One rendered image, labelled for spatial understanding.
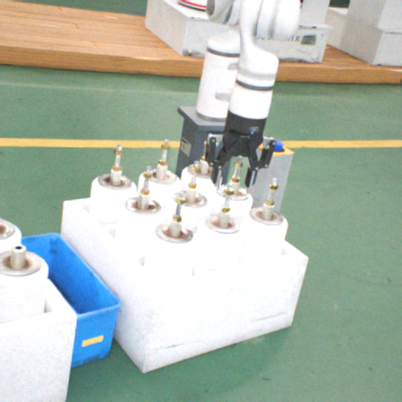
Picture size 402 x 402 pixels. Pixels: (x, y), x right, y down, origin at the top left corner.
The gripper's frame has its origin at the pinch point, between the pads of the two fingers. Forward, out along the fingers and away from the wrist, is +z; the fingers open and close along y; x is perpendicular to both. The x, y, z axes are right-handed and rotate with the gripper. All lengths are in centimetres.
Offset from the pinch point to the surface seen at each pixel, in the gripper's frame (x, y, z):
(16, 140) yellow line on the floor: 102, -31, 36
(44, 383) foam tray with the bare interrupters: -20, -35, 29
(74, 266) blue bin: 10.1, -26.9, 25.9
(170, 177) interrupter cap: 22.1, -5.2, 10.0
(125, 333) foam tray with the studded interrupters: -6.2, -18.8, 31.2
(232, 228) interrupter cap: -1.9, 1.3, 9.8
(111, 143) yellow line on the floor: 104, 0, 36
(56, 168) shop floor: 81, -21, 36
